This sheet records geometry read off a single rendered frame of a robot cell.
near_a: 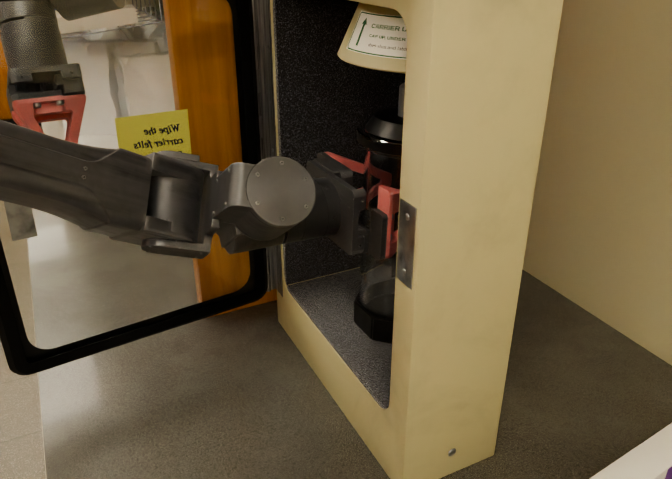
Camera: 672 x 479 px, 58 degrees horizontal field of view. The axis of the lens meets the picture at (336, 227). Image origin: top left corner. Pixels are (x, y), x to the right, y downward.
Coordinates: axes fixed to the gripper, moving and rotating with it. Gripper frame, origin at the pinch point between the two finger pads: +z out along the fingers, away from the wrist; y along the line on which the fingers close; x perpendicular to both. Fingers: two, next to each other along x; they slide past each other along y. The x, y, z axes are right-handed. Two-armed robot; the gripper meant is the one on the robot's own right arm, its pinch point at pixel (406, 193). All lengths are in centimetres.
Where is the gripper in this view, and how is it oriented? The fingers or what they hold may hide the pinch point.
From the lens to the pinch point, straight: 64.0
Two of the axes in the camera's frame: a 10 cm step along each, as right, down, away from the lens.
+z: 8.9, -1.6, 4.3
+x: -0.3, 9.1, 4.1
